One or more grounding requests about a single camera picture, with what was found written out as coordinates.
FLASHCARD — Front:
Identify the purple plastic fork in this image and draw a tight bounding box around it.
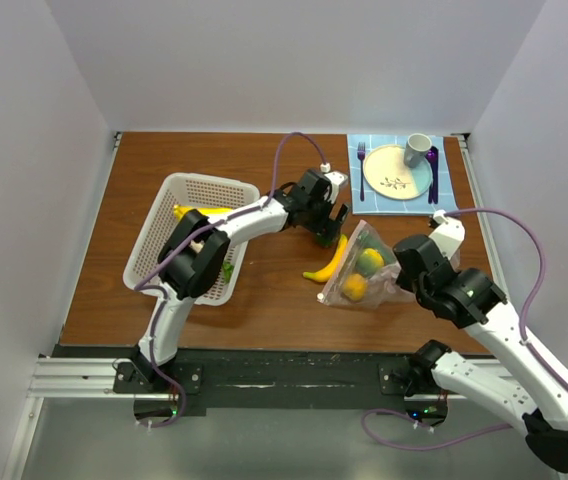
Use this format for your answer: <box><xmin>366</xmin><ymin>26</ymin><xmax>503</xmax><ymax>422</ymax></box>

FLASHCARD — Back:
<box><xmin>357</xmin><ymin>142</ymin><xmax>366</xmax><ymax>202</ymax></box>

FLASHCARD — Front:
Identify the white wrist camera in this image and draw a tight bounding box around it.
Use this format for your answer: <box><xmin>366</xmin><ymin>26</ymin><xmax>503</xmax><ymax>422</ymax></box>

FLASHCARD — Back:
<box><xmin>429</xmin><ymin>210</ymin><xmax>466</xmax><ymax>260</ymax></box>
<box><xmin>320</xmin><ymin>162</ymin><xmax>349</xmax><ymax>204</ymax></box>

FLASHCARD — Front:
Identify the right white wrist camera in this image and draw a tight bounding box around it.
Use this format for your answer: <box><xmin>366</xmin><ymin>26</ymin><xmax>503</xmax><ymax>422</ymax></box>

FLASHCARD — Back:
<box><xmin>429</xmin><ymin>210</ymin><xmax>466</xmax><ymax>260</ymax></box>

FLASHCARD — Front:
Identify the green fake vegetable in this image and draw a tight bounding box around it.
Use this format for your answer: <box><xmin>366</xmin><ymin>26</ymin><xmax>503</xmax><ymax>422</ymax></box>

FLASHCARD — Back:
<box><xmin>315</xmin><ymin>235</ymin><xmax>339</xmax><ymax>248</ymax></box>

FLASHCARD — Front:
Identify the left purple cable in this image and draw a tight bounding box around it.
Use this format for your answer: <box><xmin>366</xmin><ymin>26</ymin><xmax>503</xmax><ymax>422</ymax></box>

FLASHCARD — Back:
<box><xmin>133</xmin><ymin>131</ymin><xmax>330</xmax><ymax>429</ymax></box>

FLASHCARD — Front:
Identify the grey mug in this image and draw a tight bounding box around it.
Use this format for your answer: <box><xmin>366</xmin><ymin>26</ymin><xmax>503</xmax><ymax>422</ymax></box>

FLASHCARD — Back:
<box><xmin>403</xmin><ymin>133</ymin><xmax>432</xmax><ymax>169</ymax></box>

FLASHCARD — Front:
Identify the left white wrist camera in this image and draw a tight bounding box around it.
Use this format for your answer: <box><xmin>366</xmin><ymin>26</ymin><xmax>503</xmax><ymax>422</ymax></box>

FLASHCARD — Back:
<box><xmin>320</xmin><ymin>162</ymin><xmax>349</xmax><ymax>204</ymax></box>

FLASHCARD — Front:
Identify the dark green fake cucumber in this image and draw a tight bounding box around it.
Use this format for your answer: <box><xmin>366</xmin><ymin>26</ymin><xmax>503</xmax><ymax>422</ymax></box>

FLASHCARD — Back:
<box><xmin>363</xmin><ymin>233</ymin><xmax>396</xmax><ymax>265</ymax></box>

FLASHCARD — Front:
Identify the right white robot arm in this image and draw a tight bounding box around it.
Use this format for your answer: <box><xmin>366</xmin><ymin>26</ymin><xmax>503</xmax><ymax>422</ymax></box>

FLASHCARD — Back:
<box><xmin>393</xmin><ymin>235</ymin><xmax>568</xmax><ymax>473</ymax></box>

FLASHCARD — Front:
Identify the purple plastic spoon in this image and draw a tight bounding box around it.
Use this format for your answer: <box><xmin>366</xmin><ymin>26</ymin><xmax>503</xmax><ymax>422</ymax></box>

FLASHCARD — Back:
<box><xmin>426</xmin><ymin>146</ymin><xmax>439</xmax><ymax>205</ymax></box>

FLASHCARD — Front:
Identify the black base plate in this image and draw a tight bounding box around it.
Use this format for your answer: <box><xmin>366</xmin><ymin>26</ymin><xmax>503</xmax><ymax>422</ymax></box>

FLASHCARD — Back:
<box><xmin>113</xmin><ymin>346</ymin><xmax>468</xmax><ymax>420</ymax></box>

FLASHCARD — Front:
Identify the yellow fake fruit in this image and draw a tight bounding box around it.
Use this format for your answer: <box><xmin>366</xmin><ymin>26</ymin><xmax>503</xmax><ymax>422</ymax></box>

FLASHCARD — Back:
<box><xmin>302</xmin><ymin>234</ymin><xmax>348</xmax><ymax>284</ymax></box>

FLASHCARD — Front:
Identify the clear zip top bag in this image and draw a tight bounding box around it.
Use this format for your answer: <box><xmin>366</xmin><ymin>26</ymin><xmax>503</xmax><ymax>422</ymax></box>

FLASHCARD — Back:
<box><xmin>317</xmin><ymin>220</ymin><xmax>414</xmax><ymax>310</ymax></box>

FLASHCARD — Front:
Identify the front aluminium rail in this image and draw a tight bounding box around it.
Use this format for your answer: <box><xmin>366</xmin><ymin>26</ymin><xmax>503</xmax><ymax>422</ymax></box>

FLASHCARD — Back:
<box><xmin>26</xmin><ymin>355</ymin><xmax>556</xmax><ymax>400</ymax></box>

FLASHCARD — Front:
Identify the white perforated plastic basket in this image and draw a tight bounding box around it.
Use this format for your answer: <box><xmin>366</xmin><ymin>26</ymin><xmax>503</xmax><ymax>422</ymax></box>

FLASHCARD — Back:
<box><xmin>123</xmin><ymin>173</ymin><xmax>260</xmax><ymax>307</ymax></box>

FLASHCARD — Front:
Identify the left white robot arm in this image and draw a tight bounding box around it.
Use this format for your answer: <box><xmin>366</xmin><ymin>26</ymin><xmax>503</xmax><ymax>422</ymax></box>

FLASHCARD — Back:
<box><xmin>123</xmin><ymin>169</ymin><xmax>349</xmax><ymax>392</ymax></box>

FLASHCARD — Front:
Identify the white fake radish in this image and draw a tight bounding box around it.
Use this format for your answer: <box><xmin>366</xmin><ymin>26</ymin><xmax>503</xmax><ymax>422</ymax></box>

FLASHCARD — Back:
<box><xmin>190</xmin><ymin>241</ymin><xmax>234</xmax><ymax>284</ymax></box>

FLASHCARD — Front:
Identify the cream and blue plate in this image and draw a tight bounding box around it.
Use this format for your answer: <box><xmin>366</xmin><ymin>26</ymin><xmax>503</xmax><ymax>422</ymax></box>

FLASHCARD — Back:
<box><xmin>364</xmin><ymin>144</ymin><xmax>432</xmax><ymax>201</ymax></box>

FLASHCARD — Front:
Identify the purple plastic knife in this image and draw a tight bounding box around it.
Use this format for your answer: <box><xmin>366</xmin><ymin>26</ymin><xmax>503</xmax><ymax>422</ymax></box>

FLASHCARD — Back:
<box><xmin>430</xmin><ymin>146</ymin><xmax>439</xmax><ymax>205</ymax></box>

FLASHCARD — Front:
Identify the yellow green fake lemon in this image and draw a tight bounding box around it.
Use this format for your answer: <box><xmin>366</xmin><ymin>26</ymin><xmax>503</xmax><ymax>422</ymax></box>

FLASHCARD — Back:
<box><xmin>356</xmin><ymin>248</ymin><xmax>385</xmax><ymax>278</ymax></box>

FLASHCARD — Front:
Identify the yellow fake banana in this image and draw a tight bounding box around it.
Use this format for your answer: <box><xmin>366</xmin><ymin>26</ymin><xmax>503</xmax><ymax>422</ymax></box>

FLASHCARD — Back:
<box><xmin>173</xmin><ymin>204</ymin><xmax>232</xmax><ymax>220</ymax></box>

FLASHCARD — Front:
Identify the yellow orange fake pear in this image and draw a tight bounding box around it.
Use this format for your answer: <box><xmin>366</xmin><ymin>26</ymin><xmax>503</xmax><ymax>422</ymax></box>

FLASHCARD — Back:
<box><xmin>341</xmin><ymin>273</ymin><xmax>368</xmax><ymax>302</ymax></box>

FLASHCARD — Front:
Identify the blue checkered placemat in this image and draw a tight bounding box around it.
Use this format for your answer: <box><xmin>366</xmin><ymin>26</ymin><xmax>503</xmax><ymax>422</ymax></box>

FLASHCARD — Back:
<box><xmin>347</xmin><ymin>134</ymin><xmax>458</xmax><ymax>216</ymax></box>

